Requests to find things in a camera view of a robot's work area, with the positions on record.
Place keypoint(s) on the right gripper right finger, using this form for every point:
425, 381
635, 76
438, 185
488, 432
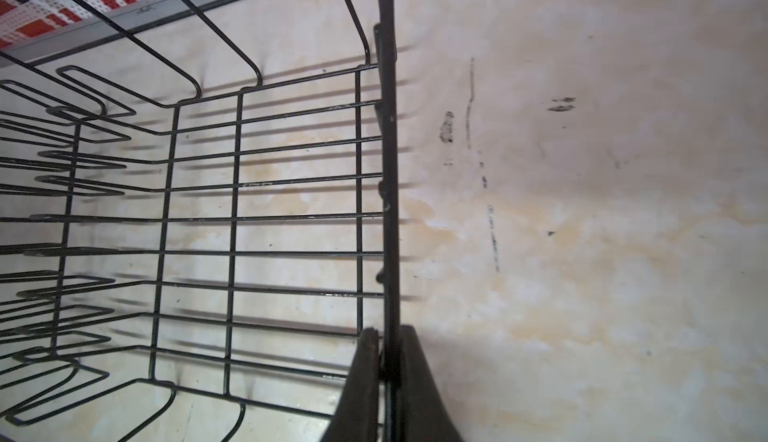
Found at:
423, 416

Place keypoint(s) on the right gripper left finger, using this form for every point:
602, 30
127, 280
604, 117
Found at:
356, 416

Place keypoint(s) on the black wire dish rack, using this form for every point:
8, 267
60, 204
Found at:
198, 220

